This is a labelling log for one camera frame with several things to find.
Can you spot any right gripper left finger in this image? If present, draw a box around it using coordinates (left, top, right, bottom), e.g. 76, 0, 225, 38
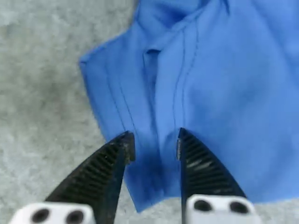
8, 130, 136, 224

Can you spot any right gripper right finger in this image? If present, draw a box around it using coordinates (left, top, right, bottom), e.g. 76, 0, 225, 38
175, 127, 263, 224

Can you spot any blue shirt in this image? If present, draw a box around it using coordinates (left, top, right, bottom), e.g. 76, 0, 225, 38
79, 0, 299, 213

